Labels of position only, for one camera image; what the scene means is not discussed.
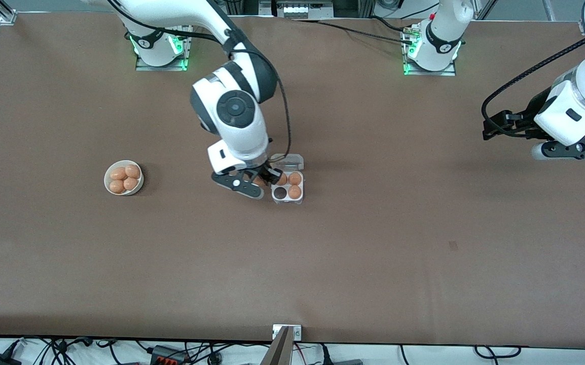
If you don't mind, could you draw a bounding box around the clear plastic egg box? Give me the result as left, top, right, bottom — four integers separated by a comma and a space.
270, 154, 305, 205

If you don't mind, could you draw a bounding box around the white round bowl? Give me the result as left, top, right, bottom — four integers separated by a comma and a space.
104, 160, 144, 196

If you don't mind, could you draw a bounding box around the grey power strip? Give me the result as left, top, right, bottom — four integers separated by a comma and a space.
275, 0, 335, 20

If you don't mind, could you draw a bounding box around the grey metal beam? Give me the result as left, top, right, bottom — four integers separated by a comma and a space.
260, 326, 294, 365

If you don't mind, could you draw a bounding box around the black and orange adapter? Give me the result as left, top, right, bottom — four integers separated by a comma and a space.
150, 345, 189, 365

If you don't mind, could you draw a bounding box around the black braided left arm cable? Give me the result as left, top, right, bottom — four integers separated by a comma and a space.
481, 28, 585, 135

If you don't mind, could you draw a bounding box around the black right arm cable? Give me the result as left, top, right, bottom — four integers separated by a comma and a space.
105, 0, 293, 161

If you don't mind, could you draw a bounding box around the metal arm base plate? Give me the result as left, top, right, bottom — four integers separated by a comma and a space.
135, 35, 192, 72
401, 23, 457, 77

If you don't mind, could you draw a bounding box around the black table cable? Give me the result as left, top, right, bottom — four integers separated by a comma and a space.
371, 16, 409, 33
292, 19, 415, 44

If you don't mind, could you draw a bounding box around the small metal bracket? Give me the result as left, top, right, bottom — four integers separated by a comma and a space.
272, 324, 303, 341

